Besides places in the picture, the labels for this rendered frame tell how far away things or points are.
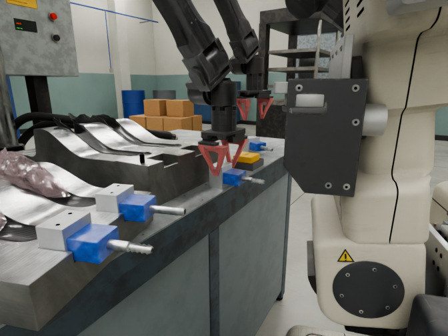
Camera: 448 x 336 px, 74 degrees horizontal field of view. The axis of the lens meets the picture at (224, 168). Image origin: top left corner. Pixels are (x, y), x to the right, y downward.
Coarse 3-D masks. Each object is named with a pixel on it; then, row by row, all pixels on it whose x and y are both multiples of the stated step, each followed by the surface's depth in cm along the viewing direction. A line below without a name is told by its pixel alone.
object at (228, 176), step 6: (228, 162) 73; (222, 168) 68; (228, 168) 71; (210, 174) 70; (222, 174) 69; (228, 174) 68; (234, 174) 68; (240, 174) 68; (210, 180) 71; (216, 180) 70; (222, 180) 69; (228, 180) 69; (234, 180) 68; (240, 180) 68; (246, 180) 68; (252, 180) 67; (258, 180) 67; (210, 186) 71; (216, 186) 70; (222, 186) 70
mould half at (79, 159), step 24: (120, 120) 89; (48, 144) 71; (72, 144) 69; (120, 144) 77; (192, 144) 76; (72, 168) 68; (96, 168) 64; (120, 168) 60; (144, 168) 56; (168, 168) 61; (192, 168) 69; (168, 192) 62
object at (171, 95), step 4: (156, 92) 732; (160, 92) 728; (164, 92) 728; (168, 92) 732; (172, 92) 739; (156, 96) 735; (160, 96) 731; (164, 96) 731; (168, 96) 734; (172, 96) 741
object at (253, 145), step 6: (252, 138) 105; (258, 138) 107; (246, 144) 106; (252, 144) 104; (258, 144) 102; (264, 144) 104; (246, 150) 107; (252, 150) 104; (258, 150) 103; (264, 150) 104; (270, 150) 99
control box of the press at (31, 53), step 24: (0, 0) 105; (24, 0) 111; (48, 0) 118; (0, 24) 106; (24, 24) 112; (48, 24) 119; (72, 24) 128; (24, 48) 113; (48, 48) 121; (72, 48) 129; (24, 72) 114; (48, 72) 122; (72, 72) 131; (48, 96) 128
